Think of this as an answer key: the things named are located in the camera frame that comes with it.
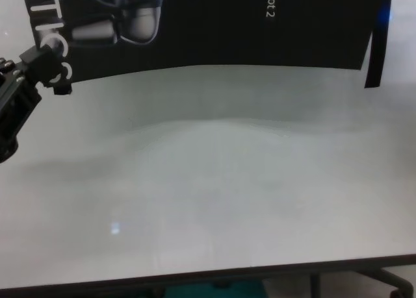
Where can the black metal table leg frame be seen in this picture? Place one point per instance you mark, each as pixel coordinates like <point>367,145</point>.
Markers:
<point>315,286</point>

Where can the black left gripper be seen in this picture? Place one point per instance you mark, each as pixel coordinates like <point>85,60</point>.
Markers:
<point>14,109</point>

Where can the teal green object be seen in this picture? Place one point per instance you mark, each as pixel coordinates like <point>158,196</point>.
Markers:
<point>211,291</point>

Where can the black robot print poster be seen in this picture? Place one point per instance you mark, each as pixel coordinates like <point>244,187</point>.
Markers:
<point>211,35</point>

